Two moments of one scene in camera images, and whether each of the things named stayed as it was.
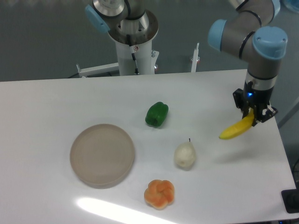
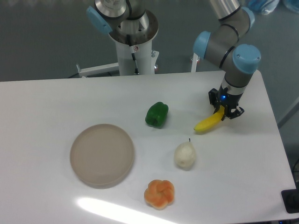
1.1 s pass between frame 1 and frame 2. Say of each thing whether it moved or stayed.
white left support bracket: stayed
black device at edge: stayed
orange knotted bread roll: stayed
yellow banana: moved
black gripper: moved
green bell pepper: stayed
